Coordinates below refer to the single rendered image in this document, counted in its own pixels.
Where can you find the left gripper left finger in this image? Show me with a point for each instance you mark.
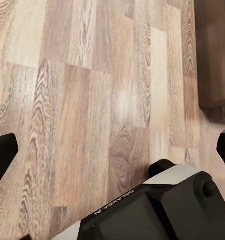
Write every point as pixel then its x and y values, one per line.
pixel 8 150

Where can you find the bed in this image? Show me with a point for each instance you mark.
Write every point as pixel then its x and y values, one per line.
pixel 210 52

